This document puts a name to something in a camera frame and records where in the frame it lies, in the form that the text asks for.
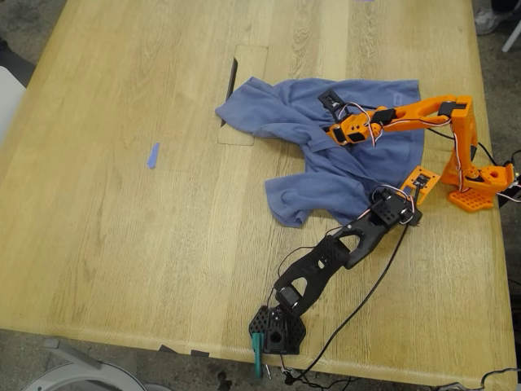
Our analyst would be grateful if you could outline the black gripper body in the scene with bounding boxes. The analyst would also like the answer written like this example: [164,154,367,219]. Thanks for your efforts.
[401,201,424,227]

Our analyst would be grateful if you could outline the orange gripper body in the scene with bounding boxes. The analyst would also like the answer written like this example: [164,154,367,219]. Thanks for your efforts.
[337,112,384,147]

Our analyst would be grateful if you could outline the blue printed T-shirt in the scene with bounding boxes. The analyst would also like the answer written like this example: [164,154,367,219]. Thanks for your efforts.
[214,76,425,228]

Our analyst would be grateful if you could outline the grey sneaker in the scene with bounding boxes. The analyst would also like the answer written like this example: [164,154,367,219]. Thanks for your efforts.
[475,7,514,36]

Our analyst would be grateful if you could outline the white chair leg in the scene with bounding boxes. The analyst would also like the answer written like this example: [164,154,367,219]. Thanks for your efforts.
[501,23,521,53]

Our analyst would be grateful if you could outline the blue tape strip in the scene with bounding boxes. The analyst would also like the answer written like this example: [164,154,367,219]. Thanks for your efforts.
[146,142,161,170]

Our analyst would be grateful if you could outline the dark trouser leg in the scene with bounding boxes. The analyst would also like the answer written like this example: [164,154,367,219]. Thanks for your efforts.
[490,0,521,14]

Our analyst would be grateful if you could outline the green table clamp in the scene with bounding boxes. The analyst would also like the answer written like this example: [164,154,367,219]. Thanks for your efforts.
[250,332,266,380]

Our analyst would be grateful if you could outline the white chair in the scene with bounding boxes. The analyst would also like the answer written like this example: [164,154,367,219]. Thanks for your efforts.
[0,64,27,146]

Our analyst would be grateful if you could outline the grey swivel chair base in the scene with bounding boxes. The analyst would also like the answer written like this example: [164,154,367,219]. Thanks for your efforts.
[22,337,172,391]

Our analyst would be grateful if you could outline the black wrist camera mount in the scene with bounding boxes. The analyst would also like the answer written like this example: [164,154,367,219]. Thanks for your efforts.
[317,88,348,122]

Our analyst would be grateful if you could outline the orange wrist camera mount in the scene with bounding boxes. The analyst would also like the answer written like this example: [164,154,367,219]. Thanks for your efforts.
[400,165,442,205]

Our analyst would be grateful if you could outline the long black camera cable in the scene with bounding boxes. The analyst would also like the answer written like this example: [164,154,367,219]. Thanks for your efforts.
[284,224,410,391]

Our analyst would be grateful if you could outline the black cable on orange arm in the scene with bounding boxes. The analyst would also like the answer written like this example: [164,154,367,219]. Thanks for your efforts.
[349,103,498,167]

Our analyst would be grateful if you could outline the black cables at orange base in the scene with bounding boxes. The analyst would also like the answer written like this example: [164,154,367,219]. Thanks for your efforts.
[498,149,521,207]

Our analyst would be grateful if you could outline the black cable below table corner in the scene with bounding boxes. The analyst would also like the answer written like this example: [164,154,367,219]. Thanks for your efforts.
[431,367,521,391]

